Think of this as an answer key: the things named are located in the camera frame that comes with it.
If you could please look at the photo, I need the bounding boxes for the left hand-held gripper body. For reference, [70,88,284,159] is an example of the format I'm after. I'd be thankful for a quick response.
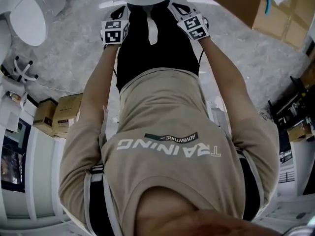
[100,18,130,45]

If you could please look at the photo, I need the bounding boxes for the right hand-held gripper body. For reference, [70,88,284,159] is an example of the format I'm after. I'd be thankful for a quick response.
[177,11,211,41]

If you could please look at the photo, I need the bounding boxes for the person's left forearm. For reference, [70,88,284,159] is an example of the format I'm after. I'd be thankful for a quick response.
[79,43,123,132]

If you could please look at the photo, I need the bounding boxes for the person's right forearm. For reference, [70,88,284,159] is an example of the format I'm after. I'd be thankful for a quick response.
[196,36,250,132]

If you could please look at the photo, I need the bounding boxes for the white toilet with tank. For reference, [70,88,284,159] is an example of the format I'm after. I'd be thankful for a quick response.
[4,0,67,47]

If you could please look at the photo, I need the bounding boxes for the person's black trousers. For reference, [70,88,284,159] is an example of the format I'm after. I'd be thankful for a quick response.
[115,0,200,94]

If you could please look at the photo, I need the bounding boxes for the large cardboard box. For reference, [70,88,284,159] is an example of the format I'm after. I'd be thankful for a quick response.
[207,0,315,51]

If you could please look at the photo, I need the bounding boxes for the person's beige shirt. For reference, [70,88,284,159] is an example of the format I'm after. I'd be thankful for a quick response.
[58,67,281,236]

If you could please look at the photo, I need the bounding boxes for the small cardboard box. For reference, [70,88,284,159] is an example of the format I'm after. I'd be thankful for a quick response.
[32,97,59,135]
[52,93,84,139]

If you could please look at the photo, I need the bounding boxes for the white office chair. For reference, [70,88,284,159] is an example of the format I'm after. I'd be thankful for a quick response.
[1,55,39,103]

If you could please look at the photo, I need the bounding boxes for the dark-framed window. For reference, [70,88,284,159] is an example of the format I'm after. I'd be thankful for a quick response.
[0,118,32,194]

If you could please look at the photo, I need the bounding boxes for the black shoulder strap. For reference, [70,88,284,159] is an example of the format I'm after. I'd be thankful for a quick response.
[85,165,118,236]
[235,150,265,222]

